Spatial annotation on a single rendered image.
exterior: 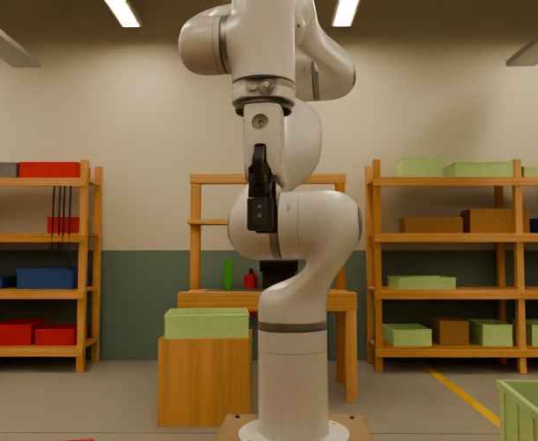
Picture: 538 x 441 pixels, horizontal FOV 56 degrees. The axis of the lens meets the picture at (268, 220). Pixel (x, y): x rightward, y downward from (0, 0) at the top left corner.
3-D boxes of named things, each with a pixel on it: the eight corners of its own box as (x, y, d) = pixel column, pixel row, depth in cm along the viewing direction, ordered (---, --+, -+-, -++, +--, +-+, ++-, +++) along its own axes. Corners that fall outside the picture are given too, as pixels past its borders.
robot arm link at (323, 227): (264, 323, 96) (263, 197, 98) (365, 324, 92) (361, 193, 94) (251, 332, 84) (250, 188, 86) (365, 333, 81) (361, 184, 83)
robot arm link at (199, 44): (220, -6, 91) (166, 17, 65) (310, -14, 88) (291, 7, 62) (227, 46, 95) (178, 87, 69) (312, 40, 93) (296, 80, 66)
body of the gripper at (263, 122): (289, 89, 62) (290, 179, 62) (292, 111, 73) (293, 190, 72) (229, 90, 63) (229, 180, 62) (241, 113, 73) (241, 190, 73)
